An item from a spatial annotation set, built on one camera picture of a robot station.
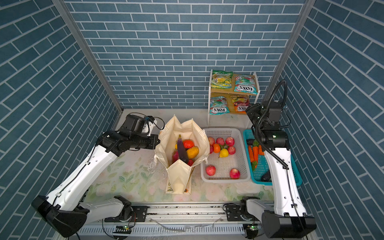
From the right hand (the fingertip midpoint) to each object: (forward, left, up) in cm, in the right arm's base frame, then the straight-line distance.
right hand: (250, 105), depth 69 cm
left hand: (-14, +42, -14) cm, 46 cm away
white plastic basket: (-20, +8, -39) cm, 45 cm away
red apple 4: (-19, +16, -33) cm, 41 cm away
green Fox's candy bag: (+20, +13, -20) cm, 31 cm away
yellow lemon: (-7, +8, -35) cm, 36 cm away
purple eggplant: (-11, +33, -29) cm, 45 cm away
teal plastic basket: (-11, -16, -40) cm, 45 cm away
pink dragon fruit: (-13, +37, -31) cm, 50 cm away
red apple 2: (+2, +4, -34) cm, 34 cm away
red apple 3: (-4, +4, -35) cm, 35 cm away
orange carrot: (-5, -9, -37) cm, 38 cm away
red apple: (+2, +11, -34) cm, 36 cm away
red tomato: (-5, +31, -29) cm, 42 cm away
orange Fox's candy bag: (+24, -2, -20) cm, 31 cm away
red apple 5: (-19, +3, -34) cm, 40 cm away
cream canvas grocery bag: (-26, +32, -26) cm, 49 cm away
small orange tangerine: (-5, +13, -32) cm, 35 cm away
